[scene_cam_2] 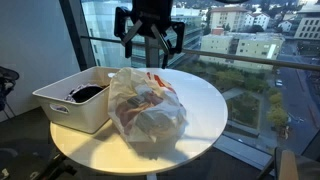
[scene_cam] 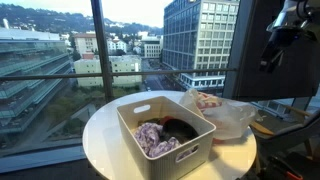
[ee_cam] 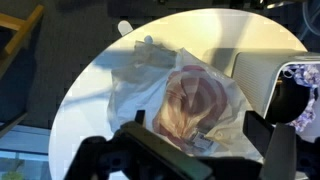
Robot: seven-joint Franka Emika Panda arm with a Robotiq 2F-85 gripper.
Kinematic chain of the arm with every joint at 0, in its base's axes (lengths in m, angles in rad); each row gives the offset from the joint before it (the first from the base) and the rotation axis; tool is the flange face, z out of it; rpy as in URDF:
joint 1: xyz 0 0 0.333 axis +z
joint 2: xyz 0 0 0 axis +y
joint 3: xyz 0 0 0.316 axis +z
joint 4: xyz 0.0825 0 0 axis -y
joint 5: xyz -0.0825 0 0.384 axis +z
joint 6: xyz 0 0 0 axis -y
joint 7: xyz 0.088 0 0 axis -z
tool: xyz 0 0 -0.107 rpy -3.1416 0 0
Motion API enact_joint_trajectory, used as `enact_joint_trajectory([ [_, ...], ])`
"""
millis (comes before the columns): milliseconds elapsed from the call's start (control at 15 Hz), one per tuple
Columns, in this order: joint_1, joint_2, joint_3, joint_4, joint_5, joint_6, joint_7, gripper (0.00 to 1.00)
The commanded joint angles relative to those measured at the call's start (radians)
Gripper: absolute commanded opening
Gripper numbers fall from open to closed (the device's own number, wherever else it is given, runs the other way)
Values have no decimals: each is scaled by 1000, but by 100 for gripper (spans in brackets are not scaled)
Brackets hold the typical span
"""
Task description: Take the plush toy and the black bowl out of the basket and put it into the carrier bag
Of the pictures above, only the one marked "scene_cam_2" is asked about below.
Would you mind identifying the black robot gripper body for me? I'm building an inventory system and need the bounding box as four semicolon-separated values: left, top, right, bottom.
114;0;185;54

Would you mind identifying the black bowl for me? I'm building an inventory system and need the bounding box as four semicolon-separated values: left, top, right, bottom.
71;86;103;103

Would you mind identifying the white plastic carrier bag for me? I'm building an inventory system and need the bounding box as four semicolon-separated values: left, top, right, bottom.
108;68;186;142

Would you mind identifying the white plastic basket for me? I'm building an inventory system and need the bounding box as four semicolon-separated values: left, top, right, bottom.
33;66;118;134

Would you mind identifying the metal window railing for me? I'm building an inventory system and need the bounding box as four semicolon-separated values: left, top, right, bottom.
80;36;320;72

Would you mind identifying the purple patterned cloth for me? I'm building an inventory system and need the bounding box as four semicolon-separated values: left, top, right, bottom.
64;83;103;102

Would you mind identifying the black tripod stand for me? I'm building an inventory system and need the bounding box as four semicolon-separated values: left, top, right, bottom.
0;66;20;118

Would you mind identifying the wooden chair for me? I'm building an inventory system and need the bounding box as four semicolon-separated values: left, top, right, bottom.
256;147;320;180

